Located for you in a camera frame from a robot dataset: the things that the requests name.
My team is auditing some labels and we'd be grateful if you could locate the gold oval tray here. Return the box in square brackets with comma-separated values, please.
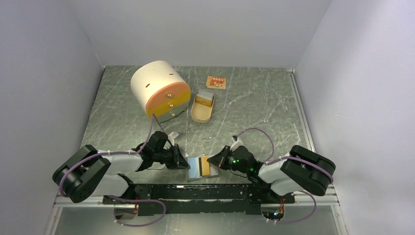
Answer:
[190, 97, 215, 123]

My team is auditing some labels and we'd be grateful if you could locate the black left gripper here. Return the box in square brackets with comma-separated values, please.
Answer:
[153, 143, 190, 169]

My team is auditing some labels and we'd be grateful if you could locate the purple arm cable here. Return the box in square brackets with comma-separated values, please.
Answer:
[58, 113, 167, 198]
[234, 127, 335, 184]

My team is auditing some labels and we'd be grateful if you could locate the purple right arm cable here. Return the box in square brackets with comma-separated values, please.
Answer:
[234, 127, 335, 184]

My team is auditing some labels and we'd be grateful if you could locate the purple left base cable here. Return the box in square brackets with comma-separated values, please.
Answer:
[103, 194, 166, 228]

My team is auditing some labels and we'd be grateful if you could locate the yellow credit card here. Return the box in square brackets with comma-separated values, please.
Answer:
[198, 156, 211, 177]

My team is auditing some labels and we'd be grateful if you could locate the cream cylindrical drawer box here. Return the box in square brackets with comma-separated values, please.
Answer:
[130, 60, 191, 122]

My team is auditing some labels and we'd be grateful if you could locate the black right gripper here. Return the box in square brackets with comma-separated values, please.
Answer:
[207, 145, 249, 175]

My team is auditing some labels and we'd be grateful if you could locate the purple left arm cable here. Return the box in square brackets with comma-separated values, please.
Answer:
[58, 113, 167, 198]

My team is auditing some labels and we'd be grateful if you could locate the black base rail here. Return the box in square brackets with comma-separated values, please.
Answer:
[102, 184, 295, 216]

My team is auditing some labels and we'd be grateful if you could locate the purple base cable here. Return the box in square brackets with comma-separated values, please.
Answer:
[264, 190, 318, 225]
[103, 194, 166, 228]

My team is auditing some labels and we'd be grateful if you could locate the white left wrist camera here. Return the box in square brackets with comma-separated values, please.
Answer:
[168, 131, 179, 139]

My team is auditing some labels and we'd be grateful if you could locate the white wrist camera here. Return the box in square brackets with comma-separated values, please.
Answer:
[231, 135, 243, 148]
[168, 131, 179, 139]

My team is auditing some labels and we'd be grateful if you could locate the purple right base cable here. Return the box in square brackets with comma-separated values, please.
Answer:
[264, 190, 318, 225]

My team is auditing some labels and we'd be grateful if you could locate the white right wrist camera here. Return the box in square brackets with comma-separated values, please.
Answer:
[231, 135, 243, 148]

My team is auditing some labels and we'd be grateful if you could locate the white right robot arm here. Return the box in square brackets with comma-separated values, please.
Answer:
[207, 145, 336, 203]

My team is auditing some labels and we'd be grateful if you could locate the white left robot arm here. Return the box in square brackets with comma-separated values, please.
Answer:
[52, 131, 190, 204]

